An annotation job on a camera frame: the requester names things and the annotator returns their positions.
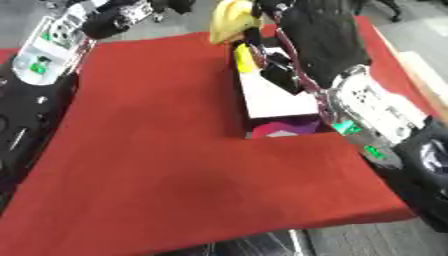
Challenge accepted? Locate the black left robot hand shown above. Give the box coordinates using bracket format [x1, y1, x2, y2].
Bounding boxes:
[78, 0, 158, 40]

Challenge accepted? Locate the black box with white inside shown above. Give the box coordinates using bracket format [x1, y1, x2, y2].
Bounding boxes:
[231, 34, 343, 140]

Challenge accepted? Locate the black chair base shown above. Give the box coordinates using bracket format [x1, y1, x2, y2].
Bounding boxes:
[147, 0, 198, 23]
[353, 0, 406, 23]

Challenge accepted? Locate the small yellow toy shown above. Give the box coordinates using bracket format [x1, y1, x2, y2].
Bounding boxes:
[232, 43, 259, 74]

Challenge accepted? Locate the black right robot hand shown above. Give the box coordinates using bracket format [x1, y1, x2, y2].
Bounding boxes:
[253, 0, 373, 95]

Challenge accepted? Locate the purple toy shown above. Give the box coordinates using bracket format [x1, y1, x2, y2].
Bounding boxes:
[285, 118, 324, 134]

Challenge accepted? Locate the magenta toy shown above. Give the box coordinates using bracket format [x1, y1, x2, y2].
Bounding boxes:
[250, 121, 294, 140]

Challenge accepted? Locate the yellow toy banana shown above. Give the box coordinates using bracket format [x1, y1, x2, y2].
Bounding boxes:
[208, 0, 266, 46]

